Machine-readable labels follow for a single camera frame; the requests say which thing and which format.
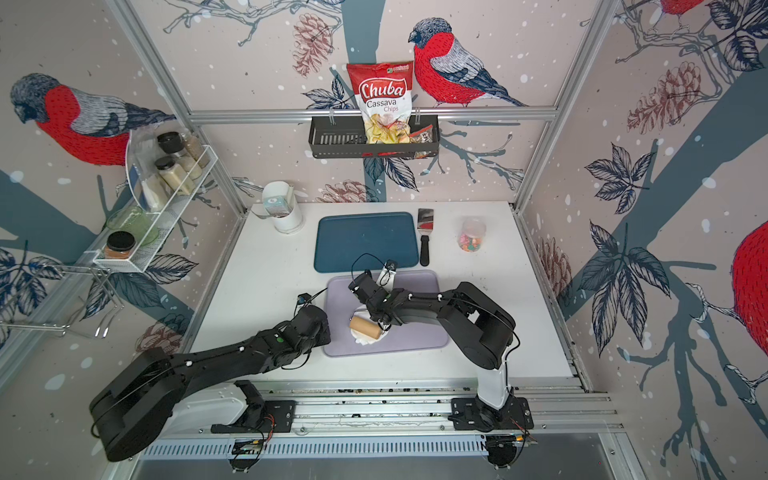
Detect wooden rolling pin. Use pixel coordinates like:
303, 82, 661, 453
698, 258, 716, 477
349, 316, 383, 343

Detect white dough lump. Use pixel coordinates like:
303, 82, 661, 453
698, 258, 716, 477
349, 307, 385, 345

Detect lilac silicone mat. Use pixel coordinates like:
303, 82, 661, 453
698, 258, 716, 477
323, 276, 449, 357

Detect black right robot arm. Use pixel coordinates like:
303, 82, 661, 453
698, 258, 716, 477
349, 261, 520, 411

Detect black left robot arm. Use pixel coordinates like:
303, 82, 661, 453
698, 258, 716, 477
89, 305, 331, 462

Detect clear cup with candies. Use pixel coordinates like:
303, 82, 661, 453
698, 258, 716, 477
458, 217, 487, 252

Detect teal plastic tray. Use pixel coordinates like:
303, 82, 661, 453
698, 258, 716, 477
314, 212, 419, 273

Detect white utensil holder cup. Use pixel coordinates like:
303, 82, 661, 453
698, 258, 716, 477
250, 181, 304, 235

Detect small dark snack packet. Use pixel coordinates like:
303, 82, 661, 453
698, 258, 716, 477
409, 125, 434, 144

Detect teal paper carton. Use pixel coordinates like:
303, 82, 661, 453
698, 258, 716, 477
264, 195, 293, 218

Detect red Chuba chips bag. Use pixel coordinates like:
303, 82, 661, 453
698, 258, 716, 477
347, 61, 413, 144

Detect green glass bowl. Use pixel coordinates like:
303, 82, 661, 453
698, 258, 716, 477
106, 205, 159, 247

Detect short brown powder jar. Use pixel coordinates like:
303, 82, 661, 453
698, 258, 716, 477
104, 230, 137, 259

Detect black lid spice jar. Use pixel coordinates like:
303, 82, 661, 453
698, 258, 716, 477
154, 156, 194, 196
157, 131, 202, 179

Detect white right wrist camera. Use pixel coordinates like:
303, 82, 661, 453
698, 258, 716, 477
376, 260, 397, 290

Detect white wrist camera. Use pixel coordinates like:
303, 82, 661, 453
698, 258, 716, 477
376, 260, 397, 290
296, 293, 312, 306

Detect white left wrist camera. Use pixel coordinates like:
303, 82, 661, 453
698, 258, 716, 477
296, 293, 312, 306

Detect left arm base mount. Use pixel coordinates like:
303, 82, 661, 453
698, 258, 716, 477
152, 380, 298, 473

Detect black wire wall basket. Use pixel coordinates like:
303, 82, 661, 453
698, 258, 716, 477
308, 115, 440, 159

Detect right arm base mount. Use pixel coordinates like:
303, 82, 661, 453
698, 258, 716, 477
448, 396, 534, 468

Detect wire wall rack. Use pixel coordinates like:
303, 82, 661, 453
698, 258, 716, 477
1, 262, 125, 339

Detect clear acrylic wall shelf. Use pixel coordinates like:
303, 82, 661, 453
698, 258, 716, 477
94, 120, 218, 273

